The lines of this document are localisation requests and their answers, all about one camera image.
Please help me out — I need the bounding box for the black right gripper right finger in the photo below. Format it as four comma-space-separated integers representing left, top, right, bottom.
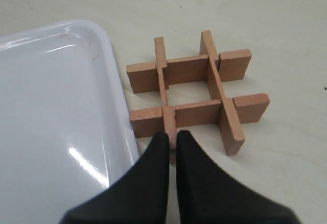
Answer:
176, 130, 300, 223

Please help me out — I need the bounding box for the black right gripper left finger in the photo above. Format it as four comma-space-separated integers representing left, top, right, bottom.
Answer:
60, 132, 170, 223

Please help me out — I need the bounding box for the notched wooden piece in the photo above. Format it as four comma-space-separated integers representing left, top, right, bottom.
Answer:
129, 93, 270, 138
200, 31, 245, 156
126, 49, 252, 93
154, 37, 177, 149

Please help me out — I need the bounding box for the white plastic tray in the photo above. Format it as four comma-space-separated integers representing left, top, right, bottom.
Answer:
1, 19, 139, 223

